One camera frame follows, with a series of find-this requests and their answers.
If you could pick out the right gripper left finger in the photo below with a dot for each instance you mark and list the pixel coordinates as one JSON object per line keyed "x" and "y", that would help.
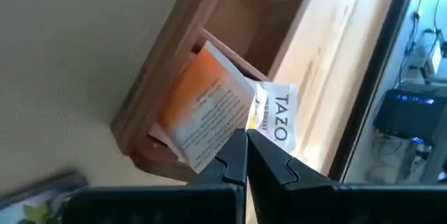
{"x": 227, "y": 171}

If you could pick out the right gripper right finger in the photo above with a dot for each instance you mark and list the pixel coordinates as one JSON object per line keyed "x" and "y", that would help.
{"x": 272, "y": 175}

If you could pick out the white orange Tazo tea packet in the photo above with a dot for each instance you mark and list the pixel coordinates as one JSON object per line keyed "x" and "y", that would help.
{"x": 209, "y": 112}
{"x": 276, "y": 112}

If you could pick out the brown wooden tea box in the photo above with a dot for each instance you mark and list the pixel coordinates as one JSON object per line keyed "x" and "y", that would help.
{"x": 181, "y": 42}

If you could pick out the purple tea packet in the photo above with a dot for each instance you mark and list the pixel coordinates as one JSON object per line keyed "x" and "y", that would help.
{"x": 31, "y": 206}

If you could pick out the black computer case blue lights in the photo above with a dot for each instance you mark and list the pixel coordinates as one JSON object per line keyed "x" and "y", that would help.
{"x": 405, "y": 116}

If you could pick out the white box device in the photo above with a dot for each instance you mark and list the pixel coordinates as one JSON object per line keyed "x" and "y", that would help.
{"x": 434, "y": 60}

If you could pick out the black aluminium table frame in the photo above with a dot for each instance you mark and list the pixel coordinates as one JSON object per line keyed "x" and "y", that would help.
{"x": 373, "y": 77}

